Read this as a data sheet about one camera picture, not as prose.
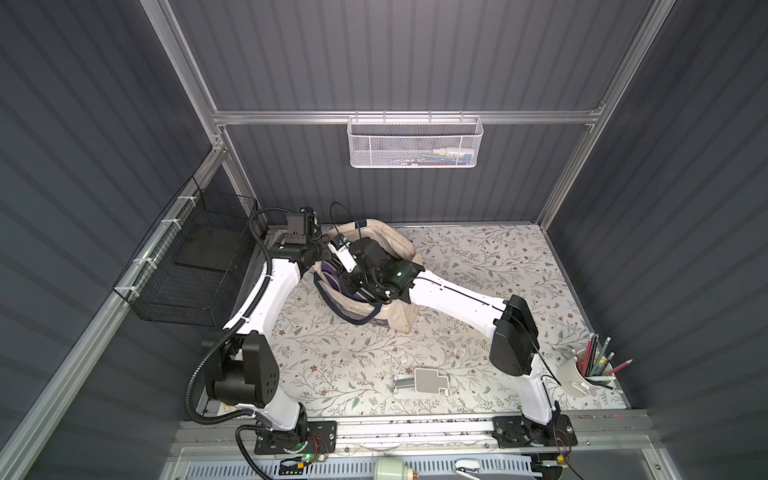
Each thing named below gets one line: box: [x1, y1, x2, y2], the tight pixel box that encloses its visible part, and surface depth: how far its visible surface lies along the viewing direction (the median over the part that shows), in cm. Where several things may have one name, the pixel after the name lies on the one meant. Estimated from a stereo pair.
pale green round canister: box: [373, 457, 408, 480], surface depth 64 cm
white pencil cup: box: [557, 349, 616, 398], surface depth 77 cm
